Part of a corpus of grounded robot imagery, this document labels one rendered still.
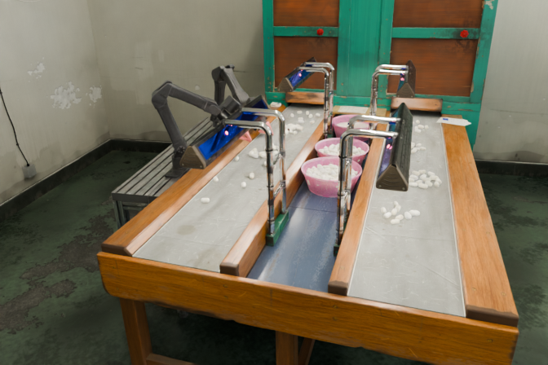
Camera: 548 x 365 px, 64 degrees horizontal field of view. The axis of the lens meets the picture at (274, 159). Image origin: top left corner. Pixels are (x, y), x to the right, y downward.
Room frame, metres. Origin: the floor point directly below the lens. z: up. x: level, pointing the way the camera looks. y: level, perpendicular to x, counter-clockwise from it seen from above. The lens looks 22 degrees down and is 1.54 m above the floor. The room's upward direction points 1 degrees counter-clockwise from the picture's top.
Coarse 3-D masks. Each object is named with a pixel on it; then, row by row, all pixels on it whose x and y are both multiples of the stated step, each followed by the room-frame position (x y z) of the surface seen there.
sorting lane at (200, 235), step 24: (288, 120) 2.61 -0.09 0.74; (312, 120) 2.60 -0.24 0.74; (264, 144) 2.18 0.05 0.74; (288, 144) 2.17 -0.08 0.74; (240, 168) 1.87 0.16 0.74; (264, 168) 1.86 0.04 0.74; (216, 192) 1.62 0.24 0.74; (240, 192) 1.62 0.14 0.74; (264, 192) 1.61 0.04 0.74; (192, 216) 1.43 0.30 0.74; (216, 216) 1.42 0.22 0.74; (240, 216) 1.42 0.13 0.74; (168, 240) 1.27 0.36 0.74; (192, 240) 1.26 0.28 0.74; (216, 240) 1.26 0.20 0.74; (192, 264) 1.13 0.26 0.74; (216, 264) 1.13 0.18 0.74
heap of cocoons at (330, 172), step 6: (312, 168) 1.85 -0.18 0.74; (318, 168) 1.85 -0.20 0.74; (324, 168) 1.86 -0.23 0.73; (330, 168) 1.85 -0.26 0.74; (336, 168) 1.85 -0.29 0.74; (312, 174) 1.77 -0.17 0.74; (318, 174) 1.77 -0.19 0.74; (324, 174) 1.77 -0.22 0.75; (330, 174) 1.81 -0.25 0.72; (336, 174) 1.76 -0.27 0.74; (354, 174) 1.76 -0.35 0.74
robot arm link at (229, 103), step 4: (228, 96) 2.10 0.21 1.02; (224, 100) 2.10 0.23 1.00; (228, 100) 2.08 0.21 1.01; (232, 100) 2.08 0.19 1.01; (220, 104) 2.11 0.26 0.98; (224, 104) 2.07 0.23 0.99; (228, 104) 2.08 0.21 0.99; (232, 104) 2.07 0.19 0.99; (236, 104) 2.08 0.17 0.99; (240, 104) 2.09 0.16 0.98; (212, 108) 2.04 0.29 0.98; (216, 108) 2.04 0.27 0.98; (220, 108) 2.06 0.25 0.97; (228, 108) 2.07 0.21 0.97; (232, 108) 2.07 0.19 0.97; (236, 108) 2.09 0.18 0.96; (212, 112) 2.04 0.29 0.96; (216, 112) 2.04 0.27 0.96; (232, 112) 2.08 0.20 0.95; (216, 116) 2.04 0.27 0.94
